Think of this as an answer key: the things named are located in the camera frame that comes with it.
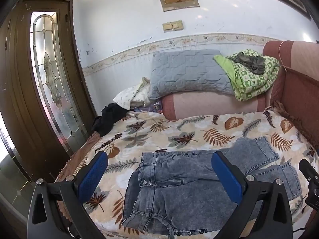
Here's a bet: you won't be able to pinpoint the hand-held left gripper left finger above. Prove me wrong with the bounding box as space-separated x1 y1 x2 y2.
27 151 109 239

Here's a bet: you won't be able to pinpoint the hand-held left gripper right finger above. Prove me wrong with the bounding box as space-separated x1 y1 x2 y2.
211 151 293 239

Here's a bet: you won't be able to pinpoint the thin tan cord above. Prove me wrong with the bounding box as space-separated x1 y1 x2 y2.
278 40 288 71

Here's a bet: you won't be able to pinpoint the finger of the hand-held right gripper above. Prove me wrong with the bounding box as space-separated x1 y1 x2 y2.
298 158 319 211

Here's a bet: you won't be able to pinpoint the dark olive cloth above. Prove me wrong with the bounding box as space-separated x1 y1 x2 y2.
225 53 266 75

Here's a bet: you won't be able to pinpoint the pink and red sofa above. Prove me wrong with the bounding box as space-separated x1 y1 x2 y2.
159 40 319 152

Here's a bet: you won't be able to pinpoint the blue denim pants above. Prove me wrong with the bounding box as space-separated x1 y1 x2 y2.
122 137 302 237

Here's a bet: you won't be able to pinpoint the purple packet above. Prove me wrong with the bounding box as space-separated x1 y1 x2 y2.
133 102 163 115

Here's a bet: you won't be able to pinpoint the white floral cloth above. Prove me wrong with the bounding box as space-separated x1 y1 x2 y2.
113 77 152 110

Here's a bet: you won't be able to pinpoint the wooden stained glass door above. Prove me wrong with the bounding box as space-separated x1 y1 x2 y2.
0 0 97 182

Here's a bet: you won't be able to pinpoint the leaf print blanket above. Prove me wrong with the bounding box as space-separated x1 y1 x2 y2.
53 110 319 239

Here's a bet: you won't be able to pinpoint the black cloth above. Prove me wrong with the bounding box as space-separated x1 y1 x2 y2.
92 103 129 137

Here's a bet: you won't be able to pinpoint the green patterned quilt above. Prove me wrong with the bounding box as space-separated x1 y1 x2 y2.
213 49 281 102

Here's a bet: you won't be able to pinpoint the grey quilted pillow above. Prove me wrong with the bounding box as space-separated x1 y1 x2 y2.
149 49 235 100

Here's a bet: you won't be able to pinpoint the glass side window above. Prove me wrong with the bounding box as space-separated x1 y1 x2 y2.
0 127 38 219

